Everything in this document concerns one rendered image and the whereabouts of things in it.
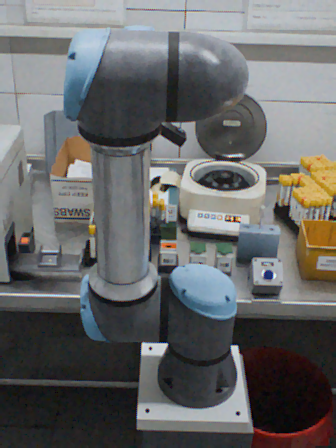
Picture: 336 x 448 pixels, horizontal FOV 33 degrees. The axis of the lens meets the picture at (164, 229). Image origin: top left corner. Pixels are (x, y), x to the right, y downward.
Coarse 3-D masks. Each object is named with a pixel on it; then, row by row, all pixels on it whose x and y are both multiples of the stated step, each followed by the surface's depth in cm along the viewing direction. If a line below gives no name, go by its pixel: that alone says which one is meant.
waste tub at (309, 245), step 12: (300, 228) 147; (312, 228) 147; (324, 228) 147; (300, 240) 145; (312, 240) 149; (324, 240) 149; (300, 252) 144; (312, 252) 136; (324, 252) 136; (300, 264) 143; (312, 264) 138; (324, 264) 138; (312, 276) 140; (324, 276) 140
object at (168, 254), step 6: (162, 240) 140; (162, 246) 138; (168, 246) 139; (174, 246) 138; (162, 252) 137; (168, 252) 137; (174, 252) 137; (162, 258) 138; (168, 258) 138; (174, 258) 138; (162, 264) 138; (168, 264) 138; (174, 264) 138
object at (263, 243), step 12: (240, 228) 142; (252, 228) 142; (264, 228) 142; (276, 228) 142; (240, 240) 142; (252, 240) 142; (264, 240) 141; (276, 240) 141; (240, 252) 144; (252, 252) 143; (264, 252) 143; (276, 252) 143; (240, 264) 144
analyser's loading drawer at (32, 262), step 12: (12, 252) 140; (48, 252) 139; (60, 252) 137; (84, 252) 139; (12, 264) 136; (24, 264) 136; (36, 264) 136; (48, 264) 135; (60, 264) 137; (72, 264) 137; (84, 264) 140
